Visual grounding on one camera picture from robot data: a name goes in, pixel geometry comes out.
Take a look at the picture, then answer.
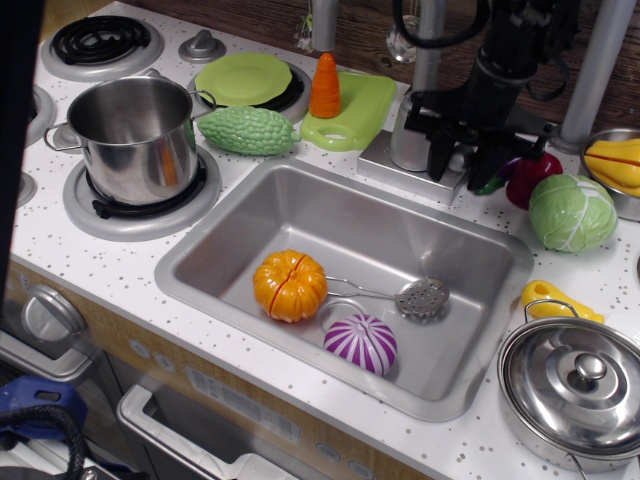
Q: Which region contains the orange toy pumpkin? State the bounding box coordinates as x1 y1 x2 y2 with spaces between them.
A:
253 250 328 323

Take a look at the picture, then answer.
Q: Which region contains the blue plastic object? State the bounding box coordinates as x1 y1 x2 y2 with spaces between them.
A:
1 376 88 440

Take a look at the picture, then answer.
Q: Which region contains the purple white toy onion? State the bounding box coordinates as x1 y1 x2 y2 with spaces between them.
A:
323 314 398 377

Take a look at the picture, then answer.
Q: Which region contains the black foreground camera frame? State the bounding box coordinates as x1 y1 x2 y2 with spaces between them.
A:
0 0 56 311

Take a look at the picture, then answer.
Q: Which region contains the red toy bell pepper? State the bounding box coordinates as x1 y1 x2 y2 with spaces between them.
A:
506 153 563 210

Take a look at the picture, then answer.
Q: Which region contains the white oven door handle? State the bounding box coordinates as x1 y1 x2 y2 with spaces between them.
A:
117 384 314 479

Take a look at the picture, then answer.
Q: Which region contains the green toy bitter gourd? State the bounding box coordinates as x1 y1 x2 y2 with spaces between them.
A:
197 106 301 156

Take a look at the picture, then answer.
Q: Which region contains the steel bowl at right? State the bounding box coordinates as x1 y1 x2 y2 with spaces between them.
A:
580 128 639 222

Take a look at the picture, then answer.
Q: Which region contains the yellow toy banana piece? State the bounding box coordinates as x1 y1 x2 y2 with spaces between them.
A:
521 280 605 324

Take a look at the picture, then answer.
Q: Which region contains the black braided cable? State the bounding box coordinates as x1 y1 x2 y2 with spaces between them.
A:
0 405 93 480

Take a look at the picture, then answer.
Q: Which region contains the silver faucet lever handle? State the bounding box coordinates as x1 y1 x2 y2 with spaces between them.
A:
448 144 475 173

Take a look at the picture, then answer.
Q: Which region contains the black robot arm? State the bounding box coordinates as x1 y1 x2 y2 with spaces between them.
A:
393 1 580 191

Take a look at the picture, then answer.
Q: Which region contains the grey vertical post right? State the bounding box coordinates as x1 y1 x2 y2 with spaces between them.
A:
550 0 636 154

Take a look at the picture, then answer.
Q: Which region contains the tall stainless steel pot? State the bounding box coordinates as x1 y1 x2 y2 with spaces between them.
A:
43 75 217 207

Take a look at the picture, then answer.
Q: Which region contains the silver oven knob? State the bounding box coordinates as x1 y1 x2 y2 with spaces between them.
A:
21 284 89 359

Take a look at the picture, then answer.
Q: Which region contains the orange toy carrot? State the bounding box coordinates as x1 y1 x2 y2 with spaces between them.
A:
309 52 341 119

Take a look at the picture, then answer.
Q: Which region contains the back right stove burner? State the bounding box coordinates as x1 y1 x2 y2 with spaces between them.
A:
186 60 314 124

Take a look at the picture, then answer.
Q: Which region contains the stainless steel sink basin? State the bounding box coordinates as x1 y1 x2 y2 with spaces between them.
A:
155 160 534 421

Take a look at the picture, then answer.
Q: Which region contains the grey vertical post back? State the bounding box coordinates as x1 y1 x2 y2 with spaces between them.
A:
312 0 338 52

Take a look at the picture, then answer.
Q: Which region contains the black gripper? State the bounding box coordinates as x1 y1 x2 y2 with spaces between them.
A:
412 88 550 191

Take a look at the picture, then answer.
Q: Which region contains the yellow toy squash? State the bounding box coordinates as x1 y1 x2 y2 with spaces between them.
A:
584 138 639 190

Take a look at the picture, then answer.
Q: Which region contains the purple toy eggplant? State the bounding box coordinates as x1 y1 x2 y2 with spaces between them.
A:
474 157 521 196

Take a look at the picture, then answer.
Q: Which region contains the silver toy faucet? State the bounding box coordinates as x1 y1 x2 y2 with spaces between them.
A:
356 0 474 206

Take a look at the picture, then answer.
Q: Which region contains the green plastic cutting board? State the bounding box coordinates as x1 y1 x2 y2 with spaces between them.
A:
300 71 396 152

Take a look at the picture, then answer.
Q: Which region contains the clear hanging glass ornament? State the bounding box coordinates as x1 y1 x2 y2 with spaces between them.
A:
386 15 419 64

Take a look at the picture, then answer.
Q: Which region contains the front left stove burner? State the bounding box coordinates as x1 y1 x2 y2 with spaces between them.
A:
63 146 221 242

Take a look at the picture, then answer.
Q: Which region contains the grey stove knob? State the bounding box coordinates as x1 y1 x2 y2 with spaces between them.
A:
178 29 226 64

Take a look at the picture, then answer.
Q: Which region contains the stove burner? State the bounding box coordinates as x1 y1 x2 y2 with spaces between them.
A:
63 146 221 242
186 60 314 124

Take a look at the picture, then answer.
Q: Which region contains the green plastic plate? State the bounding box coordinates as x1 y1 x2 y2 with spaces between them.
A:
195 52 293 106

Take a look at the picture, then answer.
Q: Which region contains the grey vertical post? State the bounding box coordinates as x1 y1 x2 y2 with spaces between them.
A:
550 0 636 154
312 0 338 52

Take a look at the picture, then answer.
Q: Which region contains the green toy cabbage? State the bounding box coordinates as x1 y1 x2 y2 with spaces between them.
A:
528 174 618 253

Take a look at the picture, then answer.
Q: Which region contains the steel pot with lid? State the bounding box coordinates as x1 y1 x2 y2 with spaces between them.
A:
497 315 639 479

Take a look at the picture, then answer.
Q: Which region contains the metal slotted skimmer spoon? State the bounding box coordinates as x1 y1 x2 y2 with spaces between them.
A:
326 276 450 317

